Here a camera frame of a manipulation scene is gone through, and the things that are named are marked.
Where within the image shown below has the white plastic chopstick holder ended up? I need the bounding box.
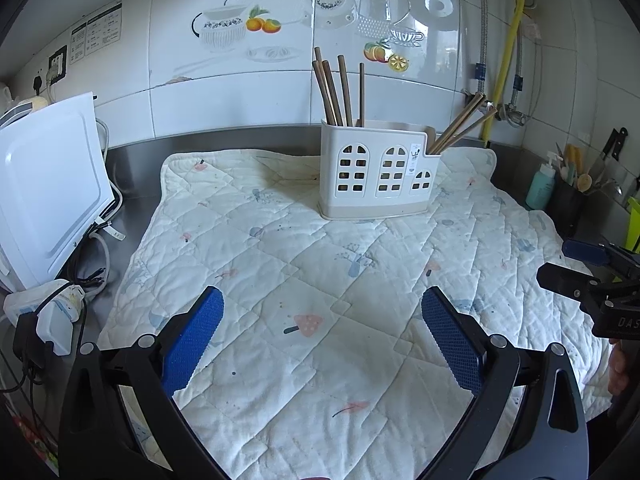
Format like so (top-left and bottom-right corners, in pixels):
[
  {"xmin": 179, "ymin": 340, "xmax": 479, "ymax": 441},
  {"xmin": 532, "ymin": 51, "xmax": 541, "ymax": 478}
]
[{"xmin": 318, "ymin": 119, "xmax": 442, "ymax": 221}]

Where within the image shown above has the black handled knife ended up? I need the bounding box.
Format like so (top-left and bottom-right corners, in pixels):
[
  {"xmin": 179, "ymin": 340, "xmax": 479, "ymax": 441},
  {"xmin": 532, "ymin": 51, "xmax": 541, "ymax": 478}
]
[{"xmin": 587, "ymin": 127, "xmax": 629, "ymax": 183}]

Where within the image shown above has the white quilted printed mat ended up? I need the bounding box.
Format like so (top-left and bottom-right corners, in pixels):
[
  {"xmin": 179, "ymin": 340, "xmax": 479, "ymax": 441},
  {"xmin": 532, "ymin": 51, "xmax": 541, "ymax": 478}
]
[{"xmin": 97, "ymin": 142, "xmax": 613, "ymax": 480}]

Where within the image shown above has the white wall label sticker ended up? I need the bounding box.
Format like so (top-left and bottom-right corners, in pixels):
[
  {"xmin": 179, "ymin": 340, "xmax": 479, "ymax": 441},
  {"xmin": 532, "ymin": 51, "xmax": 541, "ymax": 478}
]
[{"xmin": 69, "ymin": 2, "xmax": 123, "ymax": 66}]

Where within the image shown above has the black wall socket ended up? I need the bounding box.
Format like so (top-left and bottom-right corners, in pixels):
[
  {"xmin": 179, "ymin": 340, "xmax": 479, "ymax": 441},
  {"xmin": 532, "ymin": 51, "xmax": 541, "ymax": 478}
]
[{"xmin": 46, "ymin": 46, "xmax": 68, "ymax": 86}]

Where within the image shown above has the person's right hand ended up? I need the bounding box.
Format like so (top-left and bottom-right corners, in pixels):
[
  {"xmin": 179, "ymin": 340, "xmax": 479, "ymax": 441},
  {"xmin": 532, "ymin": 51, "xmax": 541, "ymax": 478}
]
[{"xmin": 608, "ymin": 337, "xmax": 632, "ymax": 397}]

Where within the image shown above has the metal pipe valve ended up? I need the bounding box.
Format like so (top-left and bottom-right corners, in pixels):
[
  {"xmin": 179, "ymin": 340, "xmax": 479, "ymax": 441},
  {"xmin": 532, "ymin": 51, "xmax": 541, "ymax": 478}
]
[{"xmin": 495, "ymin": 101, "xmax": 528, "ymax": 127}]

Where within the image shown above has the green plastic dish rack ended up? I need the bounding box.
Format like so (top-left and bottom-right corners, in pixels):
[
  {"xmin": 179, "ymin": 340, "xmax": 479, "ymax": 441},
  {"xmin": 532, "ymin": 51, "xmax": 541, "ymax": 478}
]
[{"xmin": 627, "ymin": 197, "xmax": 640, "ymax": 253}]

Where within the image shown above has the black utensil pot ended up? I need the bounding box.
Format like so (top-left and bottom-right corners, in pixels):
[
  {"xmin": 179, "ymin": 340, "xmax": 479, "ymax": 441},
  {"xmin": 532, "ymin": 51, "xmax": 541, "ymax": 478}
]
[{"xmin": 549, "ymin": 177, "xmax": 588, "ymax": 233}]

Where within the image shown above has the teal pump bottle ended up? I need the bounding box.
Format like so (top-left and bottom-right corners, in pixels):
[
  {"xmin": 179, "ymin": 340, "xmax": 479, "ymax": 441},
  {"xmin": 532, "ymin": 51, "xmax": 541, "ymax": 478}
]
[{"xmin": 525, "ymin": 152, "xmax": 557, "ymax": 211}]

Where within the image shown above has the braided metal hose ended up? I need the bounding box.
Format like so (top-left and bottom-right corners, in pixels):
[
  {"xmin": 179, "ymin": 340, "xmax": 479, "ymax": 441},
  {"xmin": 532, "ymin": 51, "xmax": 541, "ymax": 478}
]
[{"xmin": 474, "ymin": 0, "xmax": 488, "ymax": 93}]

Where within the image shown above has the white power cable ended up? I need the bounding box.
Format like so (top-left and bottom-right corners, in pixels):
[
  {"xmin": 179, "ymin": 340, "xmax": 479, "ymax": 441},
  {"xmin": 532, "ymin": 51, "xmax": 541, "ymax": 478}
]
[{"xmin": 75, "ymin": 180, "xmax": 127, "ymax": 291}]

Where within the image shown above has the black plug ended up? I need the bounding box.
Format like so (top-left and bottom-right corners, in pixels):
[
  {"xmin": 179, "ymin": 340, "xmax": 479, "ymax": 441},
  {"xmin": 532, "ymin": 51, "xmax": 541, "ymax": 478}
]
[{"xmin": 14, "ymin": 312, "xmax": 51, "ymax": 368}]

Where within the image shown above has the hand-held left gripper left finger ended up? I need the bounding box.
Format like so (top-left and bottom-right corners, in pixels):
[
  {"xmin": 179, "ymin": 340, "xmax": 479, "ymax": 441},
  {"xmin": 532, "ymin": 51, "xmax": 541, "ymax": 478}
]
[{"xmin": 59, "ymin": 286, "xmax": 231, "ymax": 480}]

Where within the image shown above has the white countertop appliance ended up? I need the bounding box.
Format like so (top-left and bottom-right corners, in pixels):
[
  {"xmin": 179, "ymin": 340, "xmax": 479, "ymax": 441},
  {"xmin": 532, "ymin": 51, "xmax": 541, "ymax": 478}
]
[{"xmin": 0, "ymin": 91, "xmax": 117, "ymax": 293}]

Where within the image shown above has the white power adapter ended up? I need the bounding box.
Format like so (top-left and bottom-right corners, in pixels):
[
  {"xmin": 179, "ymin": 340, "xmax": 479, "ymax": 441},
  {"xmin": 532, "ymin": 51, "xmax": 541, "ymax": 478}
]
[{"xmin": 36, "ymin": 284, "xmax": 87, "ymax": 357}]

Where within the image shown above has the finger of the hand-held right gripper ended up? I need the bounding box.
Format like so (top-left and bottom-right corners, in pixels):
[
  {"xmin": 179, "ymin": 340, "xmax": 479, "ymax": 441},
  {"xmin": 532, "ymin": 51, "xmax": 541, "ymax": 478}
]
[
  {"xmin": 561, "ymin": 238, "xmax": 640, "ymax": 282},
  {"xmin": 537, "ymin": 261, "xmax": 609, "ymax": 307}
]

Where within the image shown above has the yellow handled utensil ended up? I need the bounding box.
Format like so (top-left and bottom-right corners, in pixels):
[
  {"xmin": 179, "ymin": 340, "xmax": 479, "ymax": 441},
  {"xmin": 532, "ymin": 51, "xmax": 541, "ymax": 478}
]
[{"xmin": 564, "ymin": 144, "xmax": 583, "ymax": 181}]

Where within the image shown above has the yellow gas hose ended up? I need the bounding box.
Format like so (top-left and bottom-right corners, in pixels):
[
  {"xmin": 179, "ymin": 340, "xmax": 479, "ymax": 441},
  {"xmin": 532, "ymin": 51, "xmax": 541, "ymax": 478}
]
[{"xmin": 481, "ymin": 0, "xmax": 527, "ymax": 146}]

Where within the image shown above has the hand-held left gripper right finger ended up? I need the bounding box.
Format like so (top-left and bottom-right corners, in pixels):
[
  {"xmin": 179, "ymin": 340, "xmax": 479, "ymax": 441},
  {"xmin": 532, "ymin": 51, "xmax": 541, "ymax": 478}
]
[{"xmin": 420, "ymin": 285, "xmax": 590, "ymax": 480}]

